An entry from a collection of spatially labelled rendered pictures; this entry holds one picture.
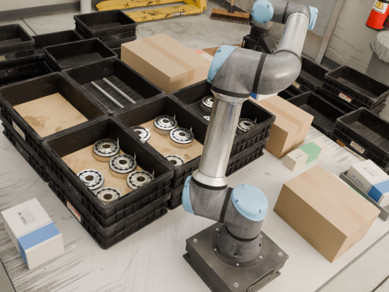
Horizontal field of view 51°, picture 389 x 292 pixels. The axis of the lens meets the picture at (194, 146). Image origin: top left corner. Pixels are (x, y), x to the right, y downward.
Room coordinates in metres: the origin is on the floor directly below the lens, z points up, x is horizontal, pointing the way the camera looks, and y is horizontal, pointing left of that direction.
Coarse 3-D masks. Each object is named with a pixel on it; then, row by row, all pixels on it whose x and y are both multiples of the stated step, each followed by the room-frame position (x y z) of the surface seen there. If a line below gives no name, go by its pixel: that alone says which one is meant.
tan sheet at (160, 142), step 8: (152, 120) 1.45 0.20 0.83; (152, 128) 1.39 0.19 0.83; (152, 136) 1.34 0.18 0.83; (160, 136) 1.35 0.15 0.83; (168, 136) 1.36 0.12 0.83; (152, 144) 1.29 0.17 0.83; (160, 144) 1.29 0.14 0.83; (168, 144) 1.30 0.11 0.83; (200, 144) 1.34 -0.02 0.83; (160, 152) 1.24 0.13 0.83; (168, 152) 1.25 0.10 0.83; (176, 152) 1.26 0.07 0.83; (184, 152) 1.27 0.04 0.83; (192, 152) 1.28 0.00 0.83; (200, 152) 1.29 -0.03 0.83
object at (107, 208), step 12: (72, 132) 1.16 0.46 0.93; (144, 144) 1.16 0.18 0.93; (156, 156) 1.10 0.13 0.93; (168, 168) 1.05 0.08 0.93; (72, 180) 0.93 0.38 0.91; (156, 180) 0.98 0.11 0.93; (84, 192) 0.89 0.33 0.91; (132, 192) 0.91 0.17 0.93; (144, 192) 0.94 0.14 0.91; (96, 204) 0.84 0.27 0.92; (108, 204) 0.84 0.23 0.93; (120, 204) 0.86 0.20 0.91
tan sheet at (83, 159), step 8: (80, 152) 1.16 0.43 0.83; (88, 152) 1.17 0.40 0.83; (120, 152) 1.20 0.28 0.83; (64, 160) 1.10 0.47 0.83; (72, 160) 1.11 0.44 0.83; (80, 160) 1.12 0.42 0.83; (88, 160) 1.12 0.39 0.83; (96, 160) 1.13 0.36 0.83; (72, 168) 1.07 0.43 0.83; (80, 168) 1.08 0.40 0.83; (88, 168) 1.08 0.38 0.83; (96, 168) 1.09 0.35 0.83; (104, 168) 1.10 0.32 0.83; (104, 176) 1.06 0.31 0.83; (112, 176) 1.06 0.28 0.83; (104, 184) 1.02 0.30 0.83; (112, 184) 1.02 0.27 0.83; (120, 184) 1.03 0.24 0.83; (128, 192) 1.00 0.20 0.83
